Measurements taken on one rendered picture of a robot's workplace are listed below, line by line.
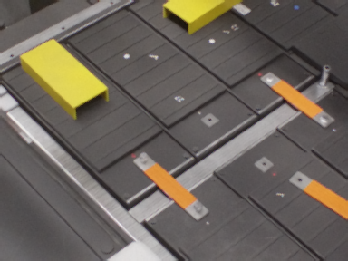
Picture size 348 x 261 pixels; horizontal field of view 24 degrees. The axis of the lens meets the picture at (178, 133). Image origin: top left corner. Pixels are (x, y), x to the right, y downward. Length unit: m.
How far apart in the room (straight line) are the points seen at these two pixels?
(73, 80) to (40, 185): 0.29
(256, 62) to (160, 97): 0.19
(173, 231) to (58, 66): 0.37
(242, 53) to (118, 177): 0.35
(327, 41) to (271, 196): 0.37
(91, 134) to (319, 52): 0.44
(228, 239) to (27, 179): 0.30
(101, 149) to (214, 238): 0.24
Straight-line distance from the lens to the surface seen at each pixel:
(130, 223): 1.22
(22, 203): 1.12
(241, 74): 1.42
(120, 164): 1.29
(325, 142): 1.33
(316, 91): 1.43
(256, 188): 1.26
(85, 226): 1.08
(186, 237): 1.20
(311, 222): 1.22
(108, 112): 1.35
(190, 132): 1.33
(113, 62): 1.44
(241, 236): 1.19
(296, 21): 1.54
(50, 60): 1.41
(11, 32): 1.72
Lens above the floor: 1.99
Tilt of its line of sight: 48 degrees down
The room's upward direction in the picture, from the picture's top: 1 degrees clockwise
